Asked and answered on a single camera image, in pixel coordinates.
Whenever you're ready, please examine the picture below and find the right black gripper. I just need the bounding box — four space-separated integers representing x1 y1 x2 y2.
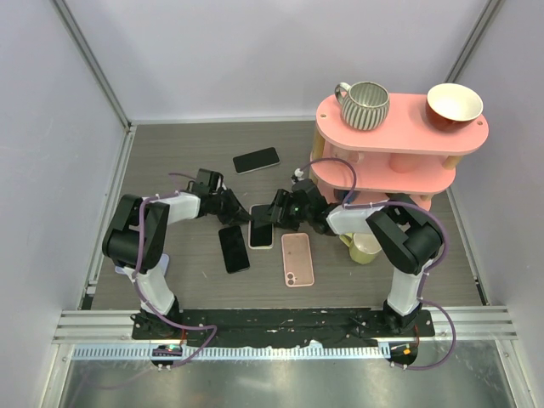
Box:
259 189 312 231

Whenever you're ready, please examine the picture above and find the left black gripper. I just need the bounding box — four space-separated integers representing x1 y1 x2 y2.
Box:
210 189 253 227

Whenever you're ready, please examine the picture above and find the phone with white edge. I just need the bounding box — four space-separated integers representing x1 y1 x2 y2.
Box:
249 205 273 248

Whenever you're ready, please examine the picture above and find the beige phone case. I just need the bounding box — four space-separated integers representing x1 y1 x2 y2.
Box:
247 204 275 251

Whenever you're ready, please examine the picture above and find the lilac phone case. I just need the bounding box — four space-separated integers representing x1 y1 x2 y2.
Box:
115 253 170 275

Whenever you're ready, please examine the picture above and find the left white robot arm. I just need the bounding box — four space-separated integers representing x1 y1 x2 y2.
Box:
102 168 252 339

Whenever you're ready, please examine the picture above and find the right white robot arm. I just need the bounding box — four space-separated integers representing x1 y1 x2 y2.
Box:
252 178 449 336

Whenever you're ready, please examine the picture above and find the black phone silver edge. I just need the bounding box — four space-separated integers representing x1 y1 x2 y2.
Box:
233 147 280 174

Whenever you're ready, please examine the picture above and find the pink phone case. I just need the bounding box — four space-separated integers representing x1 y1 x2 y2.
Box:
281 233 315 288

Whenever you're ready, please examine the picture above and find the yellow green mug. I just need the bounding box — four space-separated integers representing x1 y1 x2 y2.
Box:
338 233 382 264

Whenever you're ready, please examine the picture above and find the clear pink glass cup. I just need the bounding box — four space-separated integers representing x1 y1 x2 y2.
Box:
331 147 365 163

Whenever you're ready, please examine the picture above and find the black mounting plate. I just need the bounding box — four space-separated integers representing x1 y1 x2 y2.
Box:
130 308 435 349

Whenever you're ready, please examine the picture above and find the grey striped mug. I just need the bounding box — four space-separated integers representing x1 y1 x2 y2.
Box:
334 82 390 131

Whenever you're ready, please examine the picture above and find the pink three-tier shelf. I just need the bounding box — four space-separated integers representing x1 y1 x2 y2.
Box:
311 93 489 209

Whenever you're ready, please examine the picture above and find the red white bowl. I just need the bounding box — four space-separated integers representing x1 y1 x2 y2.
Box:
425 83 484 132

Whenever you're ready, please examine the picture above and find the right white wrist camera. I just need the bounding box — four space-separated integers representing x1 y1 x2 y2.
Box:
291 168 304 184

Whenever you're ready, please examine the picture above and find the white slotted cable duct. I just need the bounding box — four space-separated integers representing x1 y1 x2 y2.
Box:
72 343 390 361

